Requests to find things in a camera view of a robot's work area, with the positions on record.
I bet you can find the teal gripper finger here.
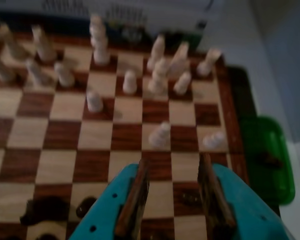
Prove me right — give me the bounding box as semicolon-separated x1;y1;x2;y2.
68;157;151;240
196;152;292;240

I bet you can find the white wooden knight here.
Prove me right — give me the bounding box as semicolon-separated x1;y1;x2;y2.
31;24;57;63
167;41;191;77

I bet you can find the dark wooden pawn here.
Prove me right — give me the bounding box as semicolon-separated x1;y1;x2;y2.
181;191;201;204
36;232;56;240
75;197;98;218

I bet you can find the dark wooden knight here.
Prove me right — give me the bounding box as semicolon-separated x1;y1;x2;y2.
19;196;71;226

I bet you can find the green plastic tray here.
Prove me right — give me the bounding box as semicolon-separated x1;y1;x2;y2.
239;114;296;207

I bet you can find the wooden chessboard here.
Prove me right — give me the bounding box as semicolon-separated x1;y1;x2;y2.
0;29;245;240

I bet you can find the white wooden rook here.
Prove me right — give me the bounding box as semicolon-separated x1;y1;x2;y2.
0;22;28;61
196;48;222;77

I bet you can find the white printed box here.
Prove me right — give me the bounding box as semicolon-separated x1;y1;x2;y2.
0;0;211;35

